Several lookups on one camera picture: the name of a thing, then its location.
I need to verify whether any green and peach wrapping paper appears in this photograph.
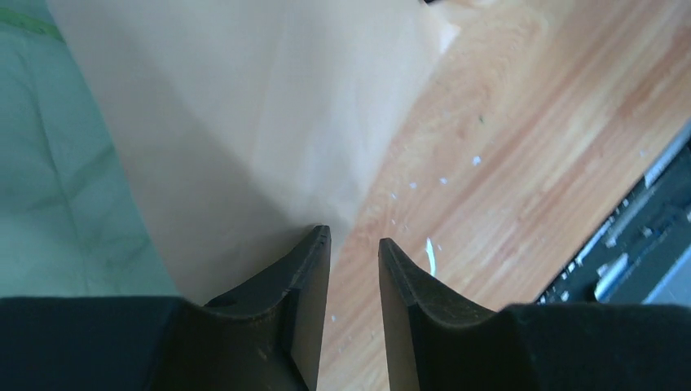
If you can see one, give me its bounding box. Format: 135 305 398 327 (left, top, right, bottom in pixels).
1 1 460 305

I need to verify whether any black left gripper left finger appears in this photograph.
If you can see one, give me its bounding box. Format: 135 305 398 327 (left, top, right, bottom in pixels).
1 226 331 390

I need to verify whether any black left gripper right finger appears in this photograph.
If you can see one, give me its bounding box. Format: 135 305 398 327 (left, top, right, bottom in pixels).
378 238 690 390

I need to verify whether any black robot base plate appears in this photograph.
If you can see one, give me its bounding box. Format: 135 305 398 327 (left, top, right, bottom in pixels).
535 125 690 305

